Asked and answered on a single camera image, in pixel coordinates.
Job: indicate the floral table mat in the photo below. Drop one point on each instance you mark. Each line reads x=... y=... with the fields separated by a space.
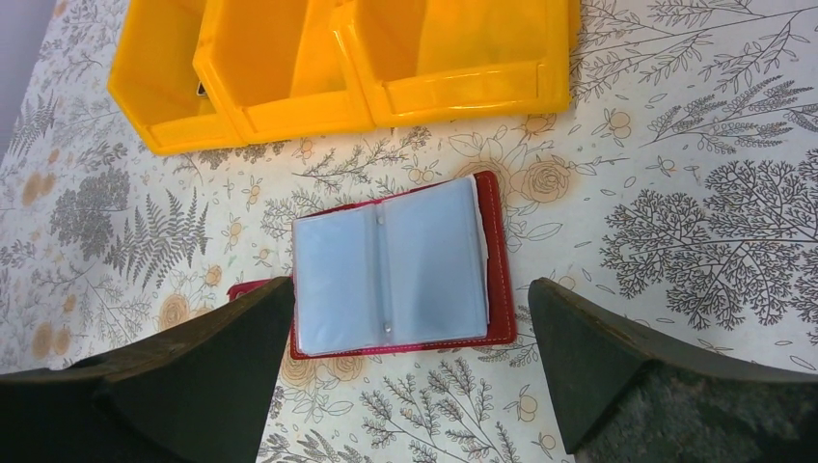
x=680 y=191

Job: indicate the yellow three-compartment bin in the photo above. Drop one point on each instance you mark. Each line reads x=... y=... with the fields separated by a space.
x=202 y=75

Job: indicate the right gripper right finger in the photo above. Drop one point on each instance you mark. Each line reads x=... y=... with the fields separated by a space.
x=623 y=392

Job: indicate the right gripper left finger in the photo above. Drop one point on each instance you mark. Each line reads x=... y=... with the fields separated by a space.
x=197 y=392

